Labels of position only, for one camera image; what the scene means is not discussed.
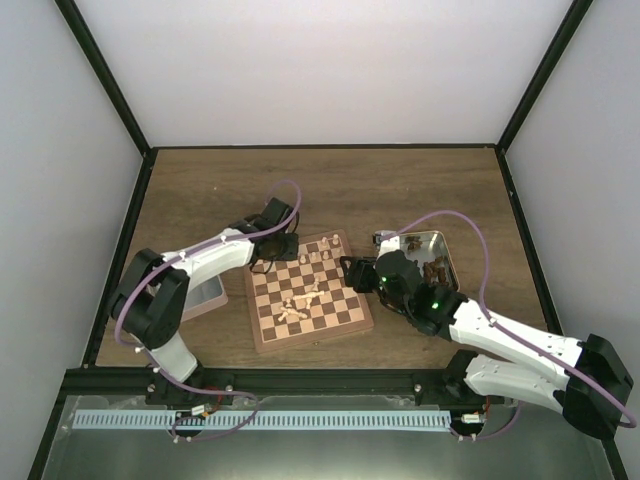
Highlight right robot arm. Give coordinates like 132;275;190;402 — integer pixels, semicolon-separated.
340;250;637;440

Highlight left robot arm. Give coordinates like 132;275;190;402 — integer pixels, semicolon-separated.
109;198;300;404

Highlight wooden chess board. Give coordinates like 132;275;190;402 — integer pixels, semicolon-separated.
244;230;374;353

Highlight pile of light chess pieces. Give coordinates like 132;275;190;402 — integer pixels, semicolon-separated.
271;231;350;333

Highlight pile of dark chess pieces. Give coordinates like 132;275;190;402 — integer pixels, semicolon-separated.
406;236;449;286

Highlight right metal tray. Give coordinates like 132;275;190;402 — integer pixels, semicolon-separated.
400;230;459;291

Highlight metal tray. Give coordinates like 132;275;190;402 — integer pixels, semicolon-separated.
181;276;228;323
400;230;459;291

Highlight left metal tray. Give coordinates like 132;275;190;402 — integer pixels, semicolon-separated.
181;276;228;323

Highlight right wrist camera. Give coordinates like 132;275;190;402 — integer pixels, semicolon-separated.
373;231;401;254

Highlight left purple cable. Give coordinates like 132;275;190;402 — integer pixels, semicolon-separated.
113;179;304;444

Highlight purple cable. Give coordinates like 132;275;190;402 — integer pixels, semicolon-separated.
113;179;304;444
394;209;639;441

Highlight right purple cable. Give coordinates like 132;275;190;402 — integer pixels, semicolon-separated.
394;209;639;441

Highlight black front rail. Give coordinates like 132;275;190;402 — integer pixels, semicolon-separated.
59;367;484;408

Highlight light blue cable duct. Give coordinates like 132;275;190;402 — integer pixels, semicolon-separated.
72;410;451;432

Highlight black frame posts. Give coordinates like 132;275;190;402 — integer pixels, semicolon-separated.
53;0;629;480

